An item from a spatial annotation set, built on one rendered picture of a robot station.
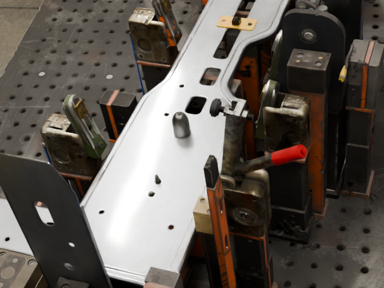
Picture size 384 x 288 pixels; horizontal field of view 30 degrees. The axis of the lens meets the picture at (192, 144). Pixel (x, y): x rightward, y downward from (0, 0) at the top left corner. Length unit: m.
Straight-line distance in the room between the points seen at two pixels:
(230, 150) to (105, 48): 1.03
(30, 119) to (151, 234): 0.81
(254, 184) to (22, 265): 0.39
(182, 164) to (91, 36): 0.93
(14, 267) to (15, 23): 2.53
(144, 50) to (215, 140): 0.38
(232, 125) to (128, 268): 0.29
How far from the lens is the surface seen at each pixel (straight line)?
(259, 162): 1.13
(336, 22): 1.28
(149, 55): 1.61
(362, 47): 1.38
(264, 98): 1.26
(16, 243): 1.26
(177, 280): 0.90
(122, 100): 1.45
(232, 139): 1.09
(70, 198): 0.91
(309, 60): 1.29
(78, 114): 1.30
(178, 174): 1.27
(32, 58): 2.13
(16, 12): 3.66
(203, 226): 1.15
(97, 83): 1.97
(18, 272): 1.14
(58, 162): 1.41
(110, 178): 1.30
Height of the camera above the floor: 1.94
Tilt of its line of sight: 45 degrees down
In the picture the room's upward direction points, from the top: 10 degrees counter-clockwise
